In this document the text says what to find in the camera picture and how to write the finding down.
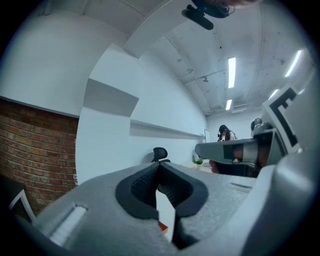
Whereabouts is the black office chair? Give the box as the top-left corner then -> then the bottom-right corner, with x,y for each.
150,146 -> 172,164

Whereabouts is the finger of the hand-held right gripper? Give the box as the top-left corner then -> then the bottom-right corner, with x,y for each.
209,159 -> 261,178
195,138 -> 258,165

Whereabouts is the white-edged dark panel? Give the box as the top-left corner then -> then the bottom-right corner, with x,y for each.
0,174 -> 36,224

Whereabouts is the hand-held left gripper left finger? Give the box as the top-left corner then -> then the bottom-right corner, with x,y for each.
32,161 -> 181,256

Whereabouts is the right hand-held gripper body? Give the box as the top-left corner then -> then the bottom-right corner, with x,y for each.
214,72 -> 317,256

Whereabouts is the small green potted plant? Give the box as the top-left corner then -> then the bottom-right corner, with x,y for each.
191,157 -> 205,171

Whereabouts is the ceiling air vent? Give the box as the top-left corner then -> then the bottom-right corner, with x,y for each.
231,99 -> 253,114

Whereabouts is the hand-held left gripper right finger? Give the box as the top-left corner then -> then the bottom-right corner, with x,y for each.
156,162 -> 259,251

